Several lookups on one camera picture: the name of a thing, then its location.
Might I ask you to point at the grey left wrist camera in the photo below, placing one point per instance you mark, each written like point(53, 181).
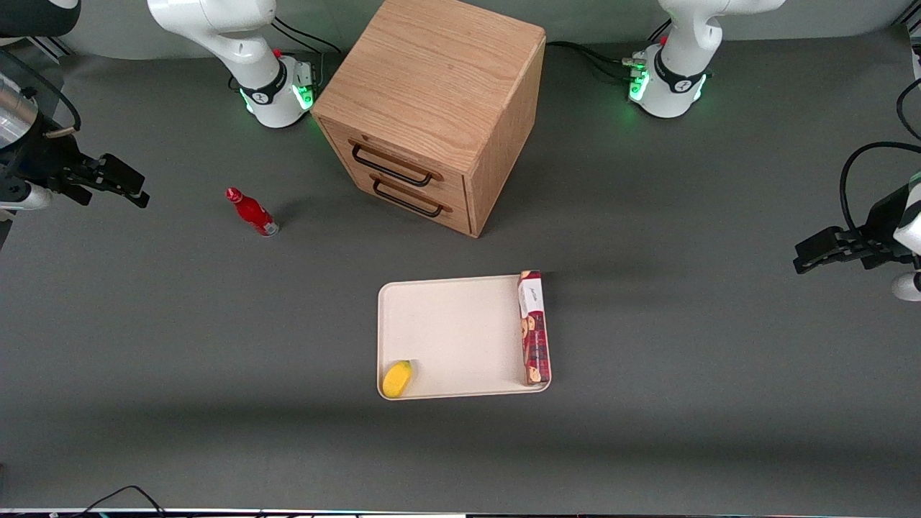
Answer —
point(908, 286)

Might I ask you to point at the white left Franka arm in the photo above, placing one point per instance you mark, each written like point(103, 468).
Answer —
point(683, 43)

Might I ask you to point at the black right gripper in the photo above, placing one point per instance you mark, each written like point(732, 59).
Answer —
point(44, 160)

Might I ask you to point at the wooden drawer cabinet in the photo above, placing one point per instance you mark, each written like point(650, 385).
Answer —
point(439, 79)

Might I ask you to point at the red cookie box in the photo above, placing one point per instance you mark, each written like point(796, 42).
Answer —
point(534, 331)

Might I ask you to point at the yellow toy mango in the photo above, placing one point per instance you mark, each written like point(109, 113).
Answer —
point(397, 379)

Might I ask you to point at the red coke bottle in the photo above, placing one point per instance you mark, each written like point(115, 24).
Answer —
point(254, 213)

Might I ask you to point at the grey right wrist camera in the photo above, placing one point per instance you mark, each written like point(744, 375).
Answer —
point(25, 196)

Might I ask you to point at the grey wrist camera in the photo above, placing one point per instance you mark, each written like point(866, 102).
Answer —
point(908, 286)
point(25, 196)

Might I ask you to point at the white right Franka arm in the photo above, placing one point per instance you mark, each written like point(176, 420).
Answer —
point(216, 29)

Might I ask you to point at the cream plastic tray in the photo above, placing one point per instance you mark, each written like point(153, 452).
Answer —
point(460, 338)

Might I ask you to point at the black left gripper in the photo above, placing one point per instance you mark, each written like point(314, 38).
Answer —
point(882, 220)

